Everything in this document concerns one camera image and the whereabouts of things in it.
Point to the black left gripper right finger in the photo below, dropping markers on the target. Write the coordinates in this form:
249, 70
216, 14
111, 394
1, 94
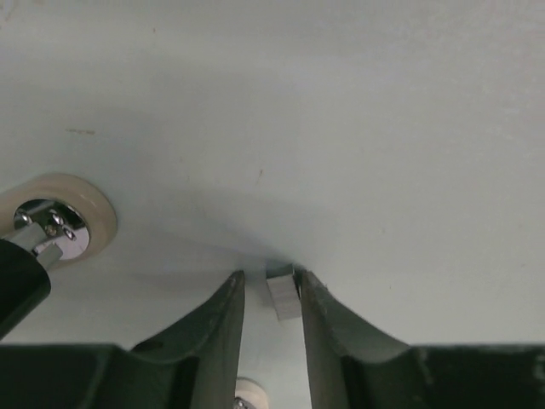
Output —
350, 362

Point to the beige black stapler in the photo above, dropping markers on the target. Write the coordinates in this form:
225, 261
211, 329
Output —
52, 221

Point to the unloaded staple strip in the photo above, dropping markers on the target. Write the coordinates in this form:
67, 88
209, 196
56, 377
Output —
284, 293

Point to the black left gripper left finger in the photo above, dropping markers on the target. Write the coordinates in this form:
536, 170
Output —
197, 356

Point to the light blue stapler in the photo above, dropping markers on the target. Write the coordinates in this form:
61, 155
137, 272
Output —
249, 395

